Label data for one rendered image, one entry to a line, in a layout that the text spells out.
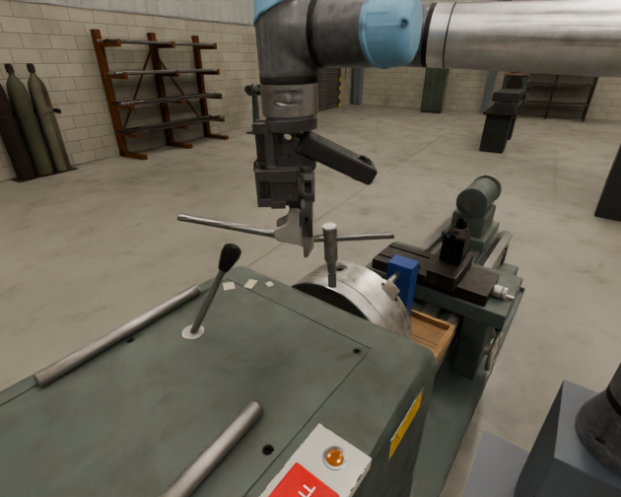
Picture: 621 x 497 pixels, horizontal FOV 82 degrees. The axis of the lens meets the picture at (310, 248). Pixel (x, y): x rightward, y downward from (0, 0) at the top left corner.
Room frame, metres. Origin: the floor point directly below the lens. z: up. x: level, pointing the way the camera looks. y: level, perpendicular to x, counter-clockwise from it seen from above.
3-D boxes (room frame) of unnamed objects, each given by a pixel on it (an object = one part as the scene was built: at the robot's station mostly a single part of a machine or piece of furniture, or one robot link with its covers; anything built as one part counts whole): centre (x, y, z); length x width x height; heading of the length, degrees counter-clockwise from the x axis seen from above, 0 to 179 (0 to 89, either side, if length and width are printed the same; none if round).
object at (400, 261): (0.97, -0.29, 1.00); 0.08 x 0.06 x 0.23; 53
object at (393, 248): (1.18, -0.47, 0.95); 0.43 x 0.18 x 0.04; 53
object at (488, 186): (1.66, -0.81, 1.01); 0.30 x 0.20 x 0.29; 143
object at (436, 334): (0.90, -0.24, 0.88); 0.36 x 0.30 x 0.04; 53
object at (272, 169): (0.51, 0.03, 1.54); 0.09 x 0.08 x 0.12; 89
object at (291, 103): (0.51, 0.03, 1.62); 0.08 x 0.08 x 0.05
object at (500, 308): (1.21, -0.52, 0.89); 0.53 x 0.30 x 0.06; 53
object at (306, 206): (0.49, 0.01, 1.48); 0.05 x 0.02 x 0.09; 179
